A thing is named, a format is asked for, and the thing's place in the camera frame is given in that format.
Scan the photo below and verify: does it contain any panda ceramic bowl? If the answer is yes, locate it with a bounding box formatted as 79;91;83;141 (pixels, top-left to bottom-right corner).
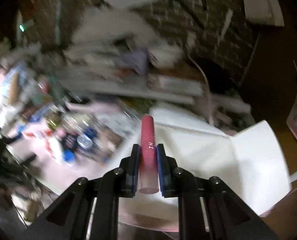
148;43;184;70

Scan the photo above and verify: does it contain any purple grey cloth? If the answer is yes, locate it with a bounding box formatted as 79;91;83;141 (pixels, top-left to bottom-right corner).
115;48;149;76

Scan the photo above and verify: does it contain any pink cylinder tube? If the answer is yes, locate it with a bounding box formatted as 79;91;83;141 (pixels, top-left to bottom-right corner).
139;115;159;194

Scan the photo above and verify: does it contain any blue lid white jar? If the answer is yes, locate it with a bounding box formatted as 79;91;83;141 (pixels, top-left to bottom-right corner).
63;150;76;163

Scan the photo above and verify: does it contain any white lid blue case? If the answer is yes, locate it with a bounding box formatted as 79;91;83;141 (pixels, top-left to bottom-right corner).
77;134;93;150

